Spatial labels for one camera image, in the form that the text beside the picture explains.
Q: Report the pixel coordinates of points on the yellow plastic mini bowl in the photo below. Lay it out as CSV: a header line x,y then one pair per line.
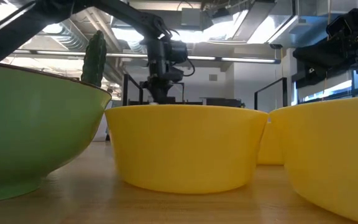
x,y
270,146
331,155
185,149

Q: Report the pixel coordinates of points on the green cactus plant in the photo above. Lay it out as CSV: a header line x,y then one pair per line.
x,y
93,59

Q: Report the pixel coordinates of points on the black ceiling mounted sensor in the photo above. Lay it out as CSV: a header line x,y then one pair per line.
x,y
275,46

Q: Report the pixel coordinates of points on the long linear ceiling light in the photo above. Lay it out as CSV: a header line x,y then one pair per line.
x,y
247,59

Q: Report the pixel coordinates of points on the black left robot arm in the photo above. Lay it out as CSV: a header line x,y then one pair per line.
x,y
11,32

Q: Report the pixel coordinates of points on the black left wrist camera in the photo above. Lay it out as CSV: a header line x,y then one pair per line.
x,y
177,51

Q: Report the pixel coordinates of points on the black metal wooden shelf rack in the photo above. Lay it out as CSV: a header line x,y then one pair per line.
x,y
125,90

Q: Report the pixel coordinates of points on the large rectangular silver duct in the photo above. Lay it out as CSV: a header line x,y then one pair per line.
x,y
278,23

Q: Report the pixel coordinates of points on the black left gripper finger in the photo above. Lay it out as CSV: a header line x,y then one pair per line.
x,y
152,91
166,93

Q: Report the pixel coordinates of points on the dark background desk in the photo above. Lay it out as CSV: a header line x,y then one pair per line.
x,y
222,102

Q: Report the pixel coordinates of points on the grey wall vent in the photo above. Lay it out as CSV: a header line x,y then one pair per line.
x,y
213,77

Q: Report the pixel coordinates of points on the silver spiral air duct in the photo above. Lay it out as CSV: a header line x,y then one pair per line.
x,y
67,40

